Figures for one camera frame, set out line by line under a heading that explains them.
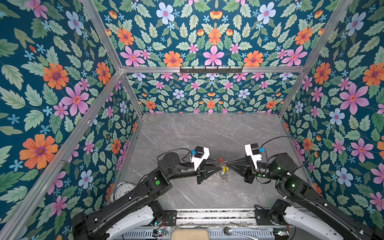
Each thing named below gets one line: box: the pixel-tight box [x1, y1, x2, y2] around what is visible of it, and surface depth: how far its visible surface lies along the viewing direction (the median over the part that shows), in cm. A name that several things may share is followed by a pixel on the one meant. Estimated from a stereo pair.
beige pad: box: [171, 229, 210, 240], surface depth 68 cm
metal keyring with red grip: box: [218, 157, 230, 186], surface depth 58 cm
